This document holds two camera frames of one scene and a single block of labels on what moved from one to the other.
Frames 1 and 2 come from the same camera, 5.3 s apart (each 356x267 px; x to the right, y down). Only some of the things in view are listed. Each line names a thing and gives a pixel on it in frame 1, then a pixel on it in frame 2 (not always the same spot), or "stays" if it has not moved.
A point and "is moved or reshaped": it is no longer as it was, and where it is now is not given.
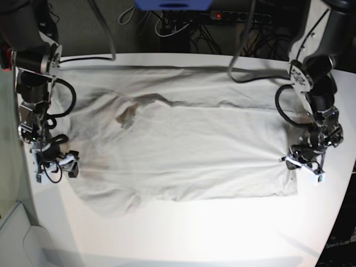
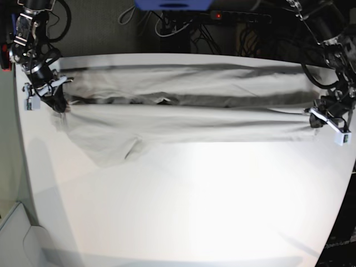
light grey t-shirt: [145, 133] is moved or reshaped
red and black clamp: [6, 58] stays
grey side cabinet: [22, 245] stays
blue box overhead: [173, 5] stays
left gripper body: [52, 171] to [44, 82]
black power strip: [238, 16] stays
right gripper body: [301, 156] to [336, 112]
